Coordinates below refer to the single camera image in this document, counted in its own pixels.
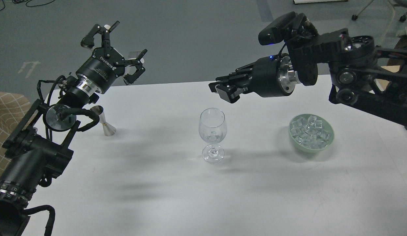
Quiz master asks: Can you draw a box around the green bowl of ice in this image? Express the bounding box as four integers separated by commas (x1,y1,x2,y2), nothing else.
288,114,335,153

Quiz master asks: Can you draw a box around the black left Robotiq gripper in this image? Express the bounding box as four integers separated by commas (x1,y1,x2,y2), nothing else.
76,21,148,94

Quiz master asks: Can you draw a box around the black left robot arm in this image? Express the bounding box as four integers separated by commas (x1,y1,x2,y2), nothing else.
0,21,147,236

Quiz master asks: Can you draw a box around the steel double jigger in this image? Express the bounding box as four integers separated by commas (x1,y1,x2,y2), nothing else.
90,106,116,136

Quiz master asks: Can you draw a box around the office chair base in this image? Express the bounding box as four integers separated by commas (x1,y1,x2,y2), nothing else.
352,0,407,46

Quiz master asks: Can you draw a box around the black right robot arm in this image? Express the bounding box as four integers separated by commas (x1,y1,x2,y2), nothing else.
208,11,407,128

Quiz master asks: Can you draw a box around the clear wine glass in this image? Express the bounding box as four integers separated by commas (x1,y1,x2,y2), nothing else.
198,108,227,164

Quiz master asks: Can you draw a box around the black floor cable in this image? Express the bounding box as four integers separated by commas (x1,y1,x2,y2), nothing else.
0,0,56,14

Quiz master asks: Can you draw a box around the beige checked cloth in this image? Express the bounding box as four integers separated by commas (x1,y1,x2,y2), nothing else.
0,92,31,176

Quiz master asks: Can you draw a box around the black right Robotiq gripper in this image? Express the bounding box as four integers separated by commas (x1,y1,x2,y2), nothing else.
208,56,301,104

